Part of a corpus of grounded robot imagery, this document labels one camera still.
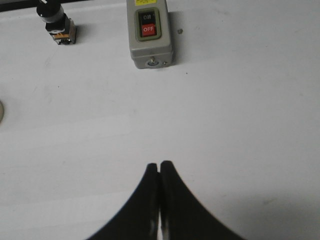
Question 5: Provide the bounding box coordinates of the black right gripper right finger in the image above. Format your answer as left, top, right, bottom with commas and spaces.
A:
160, 160, 242, 240

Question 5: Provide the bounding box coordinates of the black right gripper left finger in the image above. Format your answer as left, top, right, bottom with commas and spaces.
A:
89, 163, 160, 240

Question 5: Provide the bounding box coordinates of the grey on-off switch box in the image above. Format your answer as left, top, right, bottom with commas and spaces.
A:
126, 0, 174, 69

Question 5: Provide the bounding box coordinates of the light blue desk bell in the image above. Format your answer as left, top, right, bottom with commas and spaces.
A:
0, 101, 5, 123

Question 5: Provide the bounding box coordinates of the black rotary selector switch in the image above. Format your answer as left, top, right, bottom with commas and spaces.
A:
36, 0, 77, 45

